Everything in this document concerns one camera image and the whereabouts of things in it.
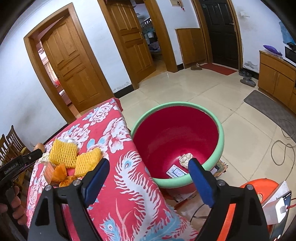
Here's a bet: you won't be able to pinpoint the white power adapter box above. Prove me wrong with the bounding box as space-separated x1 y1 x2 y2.
262 181 290 225

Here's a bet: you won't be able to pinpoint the red door mat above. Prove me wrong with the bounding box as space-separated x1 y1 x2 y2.
202 63 237 76

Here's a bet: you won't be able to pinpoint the person's left hand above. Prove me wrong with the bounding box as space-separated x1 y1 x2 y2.
11 186 27 225

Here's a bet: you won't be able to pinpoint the wooden cabinet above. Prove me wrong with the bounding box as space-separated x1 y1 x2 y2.
258 51 295 113

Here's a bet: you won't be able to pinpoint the grey slippers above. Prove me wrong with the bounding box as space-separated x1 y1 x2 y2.
239 71 256 87

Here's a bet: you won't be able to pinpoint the black entrance door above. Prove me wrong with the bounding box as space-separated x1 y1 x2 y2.
200 0 238 69

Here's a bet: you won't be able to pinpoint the red basin with green rim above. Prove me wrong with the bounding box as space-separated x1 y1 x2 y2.
131 101 224 189

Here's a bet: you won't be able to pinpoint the grey floor mat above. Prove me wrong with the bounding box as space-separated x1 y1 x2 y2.
244 90 296 142

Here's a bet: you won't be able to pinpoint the orange plastic stool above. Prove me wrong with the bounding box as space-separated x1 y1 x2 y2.
218 178 278 240

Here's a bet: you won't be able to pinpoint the middle wooden door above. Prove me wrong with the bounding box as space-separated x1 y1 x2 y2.
106 1 156 83

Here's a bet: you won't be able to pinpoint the left wooden door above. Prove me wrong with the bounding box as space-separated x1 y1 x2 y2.
41 15 112 112

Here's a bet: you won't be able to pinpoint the purple bag on cabinet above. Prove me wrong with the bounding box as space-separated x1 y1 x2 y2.
263 45 282 56

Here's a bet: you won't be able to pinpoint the wooden chair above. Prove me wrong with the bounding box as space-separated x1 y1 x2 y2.
6 125 30 155
0 134 15 166

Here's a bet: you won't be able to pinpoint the small yellow foam fruit net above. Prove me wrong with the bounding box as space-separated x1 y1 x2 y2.
74 148 102 177

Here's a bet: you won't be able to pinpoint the wall electrical box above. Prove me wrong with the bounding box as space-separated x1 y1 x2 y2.
170 0 183 7

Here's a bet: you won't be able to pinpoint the small orange carton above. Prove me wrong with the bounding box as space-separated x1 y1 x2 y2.
43 162 55 184

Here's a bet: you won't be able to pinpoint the brown shoe by panel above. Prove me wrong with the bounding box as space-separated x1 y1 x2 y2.
190 63 202 71

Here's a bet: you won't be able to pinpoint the white medicine box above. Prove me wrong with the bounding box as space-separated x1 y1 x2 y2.
166 164 187 178

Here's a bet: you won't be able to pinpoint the orange tied plastic bag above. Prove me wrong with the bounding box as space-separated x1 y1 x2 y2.
51 164 77 187

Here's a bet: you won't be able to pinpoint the red floral tablecloth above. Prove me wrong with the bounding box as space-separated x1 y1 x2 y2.
26 97 200 241

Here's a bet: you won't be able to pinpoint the large yellow foam fruit net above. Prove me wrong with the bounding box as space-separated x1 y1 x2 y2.
49 139 78 168

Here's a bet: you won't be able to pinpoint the white tissue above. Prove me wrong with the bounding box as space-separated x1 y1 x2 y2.
60 138 78 146
179 153 193 169

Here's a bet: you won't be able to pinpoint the wooden door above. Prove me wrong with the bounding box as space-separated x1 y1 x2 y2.
41 15 112 112
106 1 156 83

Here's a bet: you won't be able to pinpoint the apple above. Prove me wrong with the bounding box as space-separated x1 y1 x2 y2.
34 143 46 153

